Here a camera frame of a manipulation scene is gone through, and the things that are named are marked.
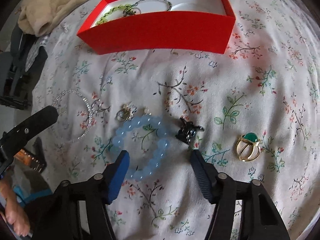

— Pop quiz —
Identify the red jewelry box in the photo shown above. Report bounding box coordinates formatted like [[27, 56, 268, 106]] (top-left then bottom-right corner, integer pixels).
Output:
[[77, 0, 236, 55]]

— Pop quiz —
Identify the floral white bedsheet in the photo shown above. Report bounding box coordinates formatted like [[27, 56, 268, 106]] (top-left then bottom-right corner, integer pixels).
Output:
[[33, 0, 319, 239]]

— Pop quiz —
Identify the person's left hand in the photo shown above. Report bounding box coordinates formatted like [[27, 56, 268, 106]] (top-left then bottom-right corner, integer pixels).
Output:
[[1, 178, 30, 237]]

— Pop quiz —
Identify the gold ring green stone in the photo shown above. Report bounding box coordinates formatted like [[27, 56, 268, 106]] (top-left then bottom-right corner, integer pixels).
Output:
[[235, 132, 261, 162]]

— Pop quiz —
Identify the small multicolour bead bracelet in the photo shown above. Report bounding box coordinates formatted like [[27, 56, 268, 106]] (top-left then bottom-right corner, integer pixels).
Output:
[[122, 0, 173, 17]]

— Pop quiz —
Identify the silver gold ring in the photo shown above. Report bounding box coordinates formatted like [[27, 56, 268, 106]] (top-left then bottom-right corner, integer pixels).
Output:
[[115, 102, 138, 123]]

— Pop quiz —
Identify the light blue bead bracelet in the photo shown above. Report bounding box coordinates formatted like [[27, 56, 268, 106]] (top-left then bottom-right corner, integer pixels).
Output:
[[112, 114, 171, 182]]

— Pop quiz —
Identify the black beaded hair clip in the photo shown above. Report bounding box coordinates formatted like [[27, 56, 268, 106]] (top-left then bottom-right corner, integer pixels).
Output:
[[175, 117, 204, 145]]

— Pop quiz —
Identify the dark chair beside bed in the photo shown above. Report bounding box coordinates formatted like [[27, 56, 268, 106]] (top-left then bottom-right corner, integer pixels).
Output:
[[1, 26, 48, 110]]

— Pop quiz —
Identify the green bead bracelet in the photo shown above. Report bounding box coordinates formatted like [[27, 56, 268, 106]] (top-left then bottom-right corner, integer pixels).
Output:
[[95, 4, 135, 26]]

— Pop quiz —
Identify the beige fleece blanket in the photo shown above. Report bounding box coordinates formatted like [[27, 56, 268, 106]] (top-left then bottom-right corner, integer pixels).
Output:
[[17, 0, 88, 37]]

